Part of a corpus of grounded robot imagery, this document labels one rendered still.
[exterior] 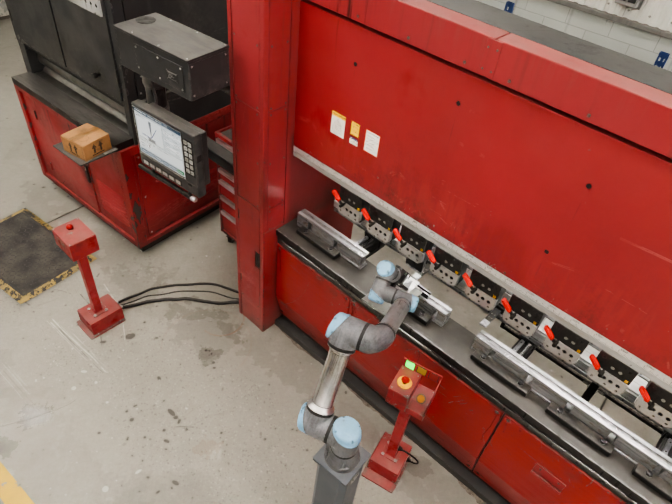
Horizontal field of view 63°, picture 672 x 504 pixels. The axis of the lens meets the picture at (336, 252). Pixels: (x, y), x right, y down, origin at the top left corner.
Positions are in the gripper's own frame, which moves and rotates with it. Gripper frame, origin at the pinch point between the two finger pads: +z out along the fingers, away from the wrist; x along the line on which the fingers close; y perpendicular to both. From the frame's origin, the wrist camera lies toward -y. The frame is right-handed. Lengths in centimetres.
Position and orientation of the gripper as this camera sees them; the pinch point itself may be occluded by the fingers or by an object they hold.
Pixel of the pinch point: (401, 286)
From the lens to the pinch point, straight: 278.4
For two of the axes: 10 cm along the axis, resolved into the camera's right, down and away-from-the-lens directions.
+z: 3.7, 2.6, 8.9
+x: -7.3, -5.2, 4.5
